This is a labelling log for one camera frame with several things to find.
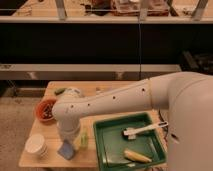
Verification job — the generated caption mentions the blue sponge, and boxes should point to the blue sponge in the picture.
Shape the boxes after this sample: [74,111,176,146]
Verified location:
[58,140,75,160]

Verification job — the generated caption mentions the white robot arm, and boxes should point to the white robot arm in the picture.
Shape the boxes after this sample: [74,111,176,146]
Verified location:
[52,72,213,171]

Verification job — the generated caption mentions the orange bowl with food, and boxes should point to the orange bowl with food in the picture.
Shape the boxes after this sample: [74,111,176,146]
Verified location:
[35,99,56,122]

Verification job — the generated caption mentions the green plastic tray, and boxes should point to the green plastic tray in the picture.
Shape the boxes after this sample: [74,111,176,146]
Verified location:
[93,113,166,171]

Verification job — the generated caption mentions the brown striped bowl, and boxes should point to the brown striped bowl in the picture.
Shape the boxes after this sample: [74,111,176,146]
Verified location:
[64,88,83,98]

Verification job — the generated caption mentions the white dish brush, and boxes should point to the white dish brush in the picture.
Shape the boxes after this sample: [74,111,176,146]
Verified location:
[123,121,168,138]

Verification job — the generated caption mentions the yellow corn cob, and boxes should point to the yellow corn cob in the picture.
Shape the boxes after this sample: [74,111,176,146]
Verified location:
[124,149,151,163]

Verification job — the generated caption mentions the black cables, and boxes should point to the black cables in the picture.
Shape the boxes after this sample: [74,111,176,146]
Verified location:
[157,108,169,128]

